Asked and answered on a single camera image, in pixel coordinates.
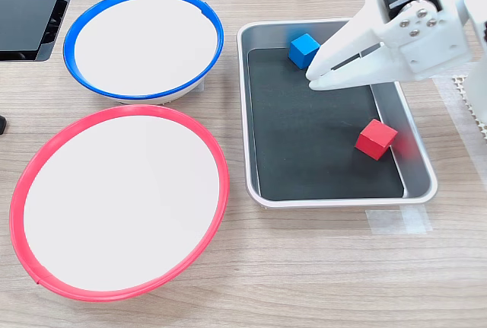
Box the blue cube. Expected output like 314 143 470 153
288 33 321 70

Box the red cube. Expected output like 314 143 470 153
354 118 399 161

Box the steel tray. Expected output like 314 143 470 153
236 18 439 209

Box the black tray mat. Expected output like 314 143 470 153
247 46 405 202

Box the clear tape strip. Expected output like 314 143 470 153
364 205 433 236
431 72 487 188

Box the white plate with blue rim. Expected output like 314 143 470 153
62 0 225 107

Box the white plate with red rim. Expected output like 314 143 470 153
9 103 231 303

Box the black electronic device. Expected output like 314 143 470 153
0 0 84 62

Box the pale perforated base plate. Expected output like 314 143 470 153
450 71 487 141

